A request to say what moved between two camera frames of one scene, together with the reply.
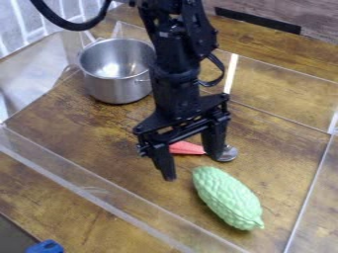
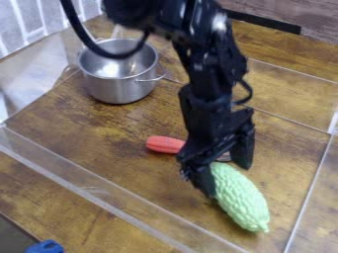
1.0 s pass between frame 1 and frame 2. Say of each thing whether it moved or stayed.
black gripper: moved
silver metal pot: stayed
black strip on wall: stayed
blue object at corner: stayed
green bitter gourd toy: moved
